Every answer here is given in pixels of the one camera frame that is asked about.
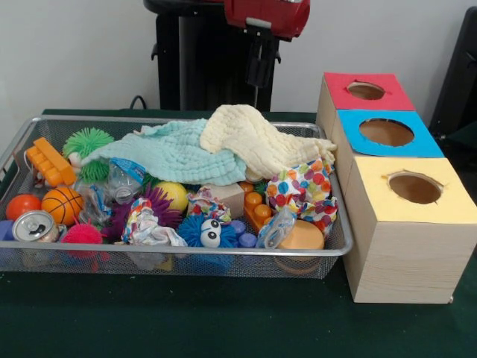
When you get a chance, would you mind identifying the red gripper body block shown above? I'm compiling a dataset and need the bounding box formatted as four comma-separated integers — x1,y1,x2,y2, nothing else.
224,0,312,42

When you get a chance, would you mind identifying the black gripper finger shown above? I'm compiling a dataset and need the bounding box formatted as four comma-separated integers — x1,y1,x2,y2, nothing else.
247,29,263,87
261,31,277,89

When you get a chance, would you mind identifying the cream muslin cloth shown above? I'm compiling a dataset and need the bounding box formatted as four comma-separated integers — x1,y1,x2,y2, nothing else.
200,104,338,178

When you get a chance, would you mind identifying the mint green muslin cloth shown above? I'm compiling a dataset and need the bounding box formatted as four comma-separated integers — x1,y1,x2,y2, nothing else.
80,118,247,186

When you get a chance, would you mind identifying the green spiky rubber ball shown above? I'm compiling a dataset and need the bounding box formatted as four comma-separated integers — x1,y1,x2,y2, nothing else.
62,128,115,183

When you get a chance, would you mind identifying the wooden box with three holes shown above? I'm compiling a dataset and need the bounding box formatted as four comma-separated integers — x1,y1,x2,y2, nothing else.
315,72,477,305

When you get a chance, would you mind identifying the crumpled polka dot paper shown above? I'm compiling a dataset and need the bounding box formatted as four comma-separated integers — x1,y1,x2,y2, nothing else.
265,158,338,239

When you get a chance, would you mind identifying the blue spiky ball with eyes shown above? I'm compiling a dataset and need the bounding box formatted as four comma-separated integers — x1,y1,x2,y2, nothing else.
177,213,239,249

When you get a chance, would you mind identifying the black flat panel stand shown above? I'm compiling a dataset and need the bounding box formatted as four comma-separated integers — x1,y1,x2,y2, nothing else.
428,6,477,141

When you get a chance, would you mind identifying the orange toy building brick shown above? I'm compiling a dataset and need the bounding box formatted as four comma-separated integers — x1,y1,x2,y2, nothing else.
25,136,79,187

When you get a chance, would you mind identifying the small orange basketball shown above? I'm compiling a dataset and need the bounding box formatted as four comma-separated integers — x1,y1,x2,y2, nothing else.
40,186,85,226

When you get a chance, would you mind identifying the pink spiky rubber ball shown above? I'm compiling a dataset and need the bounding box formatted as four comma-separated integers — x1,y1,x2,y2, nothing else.
60,218,105,258

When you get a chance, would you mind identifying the dark green tablecloth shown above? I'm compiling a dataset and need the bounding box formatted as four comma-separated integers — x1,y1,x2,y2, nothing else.
0,107,477,358

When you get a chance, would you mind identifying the smooth orange-red ball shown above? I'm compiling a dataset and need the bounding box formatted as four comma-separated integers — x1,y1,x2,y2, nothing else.
5,194,42,222

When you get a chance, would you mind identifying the silver drink can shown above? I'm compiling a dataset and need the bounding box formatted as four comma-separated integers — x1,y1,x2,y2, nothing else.
12,210,60,243

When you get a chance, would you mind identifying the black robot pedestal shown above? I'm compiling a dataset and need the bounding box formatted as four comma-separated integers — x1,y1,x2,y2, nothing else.
143,0,301,112

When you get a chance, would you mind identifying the shallow wire mesh bin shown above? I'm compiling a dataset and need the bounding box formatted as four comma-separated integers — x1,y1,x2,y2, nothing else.
0,114,354,280

